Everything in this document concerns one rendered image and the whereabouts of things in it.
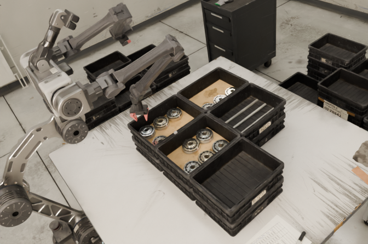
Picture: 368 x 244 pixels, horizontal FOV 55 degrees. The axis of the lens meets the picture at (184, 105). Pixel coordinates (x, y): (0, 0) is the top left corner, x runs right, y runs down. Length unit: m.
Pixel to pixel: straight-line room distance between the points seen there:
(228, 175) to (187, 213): 0.31
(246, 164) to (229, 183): 0.16
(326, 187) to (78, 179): 1.47
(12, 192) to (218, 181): 1.09
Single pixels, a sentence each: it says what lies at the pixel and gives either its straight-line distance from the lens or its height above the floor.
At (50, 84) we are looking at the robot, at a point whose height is 1.53.
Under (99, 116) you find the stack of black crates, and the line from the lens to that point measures 3.09.
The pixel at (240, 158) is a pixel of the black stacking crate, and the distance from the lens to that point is 2.03.
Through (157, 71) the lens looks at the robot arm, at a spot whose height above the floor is 1.35.
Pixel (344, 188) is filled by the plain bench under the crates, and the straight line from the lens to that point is 2.11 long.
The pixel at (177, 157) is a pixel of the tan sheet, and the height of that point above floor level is 0.83.
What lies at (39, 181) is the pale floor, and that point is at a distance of 3.55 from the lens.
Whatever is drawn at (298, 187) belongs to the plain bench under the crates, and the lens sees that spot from 2.08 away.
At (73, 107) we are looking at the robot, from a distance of 1.62.
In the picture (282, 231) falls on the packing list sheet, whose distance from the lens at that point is 1.92.
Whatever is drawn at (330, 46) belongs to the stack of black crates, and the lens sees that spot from 3.60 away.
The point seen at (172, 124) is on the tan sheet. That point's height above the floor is 0.83.
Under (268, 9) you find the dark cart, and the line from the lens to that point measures 3.75.
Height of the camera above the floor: 2.35
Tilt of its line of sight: 39 degrees down
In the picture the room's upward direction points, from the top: 11 degrees counter-clockwise
